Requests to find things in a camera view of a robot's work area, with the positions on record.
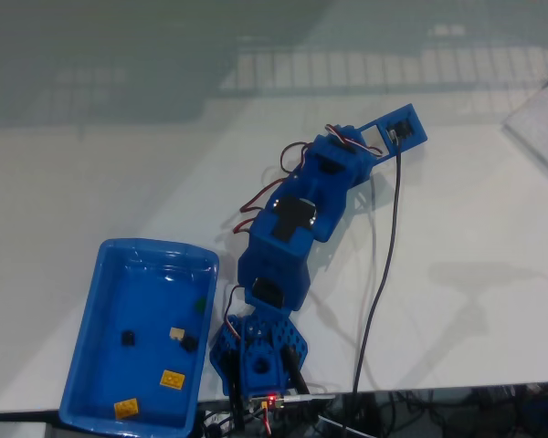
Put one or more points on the black lego brick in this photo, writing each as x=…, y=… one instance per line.
x=189, y=345
x=128, y=338

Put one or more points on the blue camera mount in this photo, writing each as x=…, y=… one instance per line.
x=418, y=132

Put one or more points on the yellow lego brick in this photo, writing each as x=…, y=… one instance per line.
x=171, y=379
x=126, y=408

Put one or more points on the controller board with red light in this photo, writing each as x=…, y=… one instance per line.
x=269, y=402

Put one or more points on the white flat panel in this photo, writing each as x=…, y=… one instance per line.
x=543, y=123

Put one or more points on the black clamp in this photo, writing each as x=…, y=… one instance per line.
x=235, y=383
x=294, y=369

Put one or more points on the blue plastic bin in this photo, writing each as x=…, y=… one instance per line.
x=155, y=296

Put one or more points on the beige lego brick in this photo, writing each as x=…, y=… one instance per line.
x=178, y=333

